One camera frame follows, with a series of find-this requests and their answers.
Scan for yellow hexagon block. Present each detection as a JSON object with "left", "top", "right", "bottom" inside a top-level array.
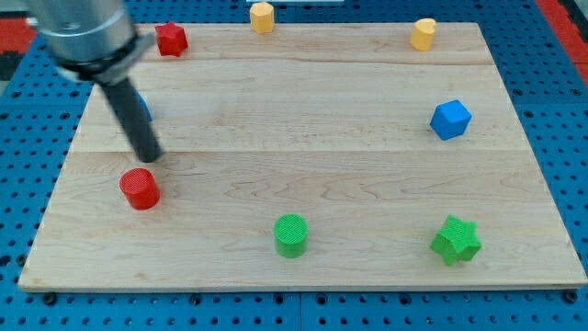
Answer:
[{"left": 250, "top": 2, "right": 275, "bottom": 34}]

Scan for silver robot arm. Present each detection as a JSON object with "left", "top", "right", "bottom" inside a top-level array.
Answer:
[{"left": 26, "top": 0, "right": 155, "bottom": 86}]

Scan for wooden board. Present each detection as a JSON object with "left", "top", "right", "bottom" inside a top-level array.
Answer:
[{"left": 18, "top": 23, "right": 587, "bottom": 292}]

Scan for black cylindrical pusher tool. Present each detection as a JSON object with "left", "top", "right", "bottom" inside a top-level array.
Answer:
[{"left": 100, "top": 78, "right": 162, "bottom": 163}]

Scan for red star block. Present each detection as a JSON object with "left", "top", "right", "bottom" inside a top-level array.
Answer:
[{"left": 155, "top": 21, "right": 188, "bottom": 57}]

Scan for green star block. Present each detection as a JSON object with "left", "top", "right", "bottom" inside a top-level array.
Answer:
[{"left": 430, "top": 214, "right": 482, "bottom": 266}]

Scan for blue cube block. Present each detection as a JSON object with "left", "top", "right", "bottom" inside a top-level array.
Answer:
[{"left": 430, "top": 99, "right": 472, "bottom": 141}]

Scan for yellow heart block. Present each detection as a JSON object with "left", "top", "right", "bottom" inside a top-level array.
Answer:
[{"left": 410, "top": 17, "right": 436, "bottom": 51}]

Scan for red cylinder block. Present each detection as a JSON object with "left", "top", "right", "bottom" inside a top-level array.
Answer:
[{"left": 119, "top": 167, "right": 161, "bottom": 211}]

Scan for green cylinder block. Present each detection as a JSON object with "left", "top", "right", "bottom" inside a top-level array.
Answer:
[{"left": 274, "top": 213, "right": 309, "bottom": 258}]

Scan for blue block behind tool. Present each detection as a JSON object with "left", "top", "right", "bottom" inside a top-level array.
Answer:
[{"left": 135, "top": 90, "right": 153, "bottom": 122}]

